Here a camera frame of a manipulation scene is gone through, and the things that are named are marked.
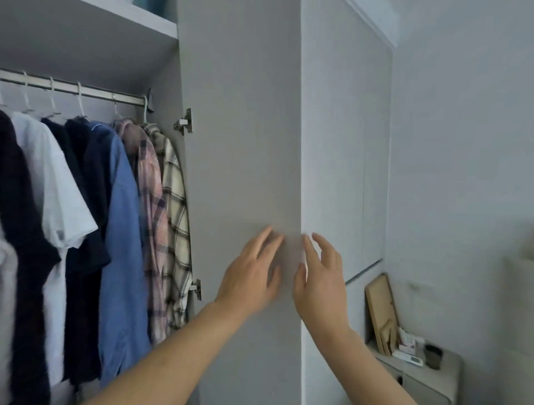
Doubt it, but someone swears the pink plaid shirt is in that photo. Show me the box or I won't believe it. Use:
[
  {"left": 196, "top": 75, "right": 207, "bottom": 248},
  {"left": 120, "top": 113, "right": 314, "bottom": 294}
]
[{"left": 112, "top": 118, "right": 171, "bottom": 347}]

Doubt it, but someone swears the black cup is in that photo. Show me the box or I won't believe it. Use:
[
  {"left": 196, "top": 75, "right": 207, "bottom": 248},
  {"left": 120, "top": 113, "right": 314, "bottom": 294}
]
[{"left": 424, "top": 344, "right": 444, "bottom": 371}]

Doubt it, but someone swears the plain navy top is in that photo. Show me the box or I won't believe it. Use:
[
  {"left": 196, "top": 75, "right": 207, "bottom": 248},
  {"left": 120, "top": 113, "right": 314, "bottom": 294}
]
[{"left": 0, "top": 110, "right": 63, "bottom": 405}]

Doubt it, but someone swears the navy Skechers tee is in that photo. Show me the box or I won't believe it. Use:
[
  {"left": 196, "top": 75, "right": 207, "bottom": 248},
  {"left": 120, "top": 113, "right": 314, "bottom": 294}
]
[{"left": 65, "top": 118, "right": 116, "bottom": 268}]

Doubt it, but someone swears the person's left forearm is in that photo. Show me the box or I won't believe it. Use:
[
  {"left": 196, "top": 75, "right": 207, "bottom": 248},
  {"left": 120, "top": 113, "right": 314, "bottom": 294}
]
[{"left": 83, "top": 302, "right": 247, "bottom": 405}]

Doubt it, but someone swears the navy Vacation logo t-shirt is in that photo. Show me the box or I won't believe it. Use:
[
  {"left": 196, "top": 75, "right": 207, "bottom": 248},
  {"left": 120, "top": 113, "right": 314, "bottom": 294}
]
[{"left": 41, "top": 116, "right": 112, "bottom": 387}]

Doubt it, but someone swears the white wire hanger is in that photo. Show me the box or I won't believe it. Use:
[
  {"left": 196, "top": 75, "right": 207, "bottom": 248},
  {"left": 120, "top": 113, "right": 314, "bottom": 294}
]
[
  {"left": 43, "top": 76, "right": 63, "bottom": 120},
  {"left": 19, "top": 71, "right": 36, "bottom": 114},
  {"left": 73, "top": 81, "right": 91, "bottom": 122}
]

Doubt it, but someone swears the white plastic hanger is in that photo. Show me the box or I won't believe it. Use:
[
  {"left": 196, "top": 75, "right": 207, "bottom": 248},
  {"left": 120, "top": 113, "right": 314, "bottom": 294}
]
[{"left": 109, "top": 93, "right": 126, "bottom": 124}]

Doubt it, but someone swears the light blue folded fabric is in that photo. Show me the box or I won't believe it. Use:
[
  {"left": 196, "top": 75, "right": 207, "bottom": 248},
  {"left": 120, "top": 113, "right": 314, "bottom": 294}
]
[{"left": 131, "top": 0, "right": 176, "bottom": 21}]

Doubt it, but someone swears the person's right hand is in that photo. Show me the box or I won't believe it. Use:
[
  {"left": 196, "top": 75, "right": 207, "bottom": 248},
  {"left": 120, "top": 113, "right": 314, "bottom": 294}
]
[{"left": 291, "top": 232, "right": 349, "bottom": 339}]

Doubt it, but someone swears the blue denim shirt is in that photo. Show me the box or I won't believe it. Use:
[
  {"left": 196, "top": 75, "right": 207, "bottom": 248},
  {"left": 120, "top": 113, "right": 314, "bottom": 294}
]
[{"left": 90, "top": 121, "right": 152, "bottom": 389}]

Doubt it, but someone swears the tissue packet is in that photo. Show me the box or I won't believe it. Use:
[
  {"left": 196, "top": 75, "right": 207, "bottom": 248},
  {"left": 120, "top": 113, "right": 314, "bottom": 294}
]
[{"left": 391, "top": 327, "right": 426, "bottom": 368}]

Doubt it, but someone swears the cream plaid shirt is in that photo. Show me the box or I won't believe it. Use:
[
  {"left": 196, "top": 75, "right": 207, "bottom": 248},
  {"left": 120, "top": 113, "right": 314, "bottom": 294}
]
[{"left": 144, "top": 123, "right": 194, "bottom": 330}]

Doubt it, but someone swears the grey sweater red stitching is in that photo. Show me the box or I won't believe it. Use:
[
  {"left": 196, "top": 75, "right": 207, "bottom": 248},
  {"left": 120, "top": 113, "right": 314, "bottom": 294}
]
[{"left": 0, "top": 225, "right": 19, "bottom": 405}]

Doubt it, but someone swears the white zip polo shirt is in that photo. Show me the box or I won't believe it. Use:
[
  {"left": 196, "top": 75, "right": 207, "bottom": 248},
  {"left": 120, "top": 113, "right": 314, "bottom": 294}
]
[{"left": 10, "top": 110, "right": 100, "bottom": 389}]

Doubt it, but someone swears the person's left hand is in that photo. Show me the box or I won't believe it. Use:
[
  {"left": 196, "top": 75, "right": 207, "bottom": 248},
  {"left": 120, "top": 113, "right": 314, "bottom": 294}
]
[{"left": 212, "top": 226, "right": 286, "bottom": 322}]

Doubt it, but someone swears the brown wooden board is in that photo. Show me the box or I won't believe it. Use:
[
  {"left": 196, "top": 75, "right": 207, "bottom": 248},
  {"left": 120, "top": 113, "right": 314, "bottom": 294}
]
[{"left": 364, "top": 273, "right": 401, "bottom": 358}]

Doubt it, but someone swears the metal wardrobe rail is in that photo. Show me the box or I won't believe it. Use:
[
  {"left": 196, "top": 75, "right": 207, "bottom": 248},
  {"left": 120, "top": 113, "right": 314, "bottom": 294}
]
[{"left": 0, "top": 68, "right": 155, "bottom": 113}]

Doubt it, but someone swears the white wardrobe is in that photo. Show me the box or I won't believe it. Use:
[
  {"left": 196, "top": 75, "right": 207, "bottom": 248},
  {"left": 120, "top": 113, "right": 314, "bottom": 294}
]
[{"left": 0, "top": 0, "right": 395, "bottom": 405}]

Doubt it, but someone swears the person's right forearm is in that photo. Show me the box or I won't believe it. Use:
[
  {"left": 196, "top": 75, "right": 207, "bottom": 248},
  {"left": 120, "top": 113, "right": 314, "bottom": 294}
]
[{"left": 310, "top": 327, "right": 418, "bottom": 405}]

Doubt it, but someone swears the beige nightstand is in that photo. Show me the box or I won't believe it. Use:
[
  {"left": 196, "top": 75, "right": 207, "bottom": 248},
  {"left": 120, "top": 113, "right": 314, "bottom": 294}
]
[{"left": 367, "top": 340, "right": 463, "bottom": 405}]

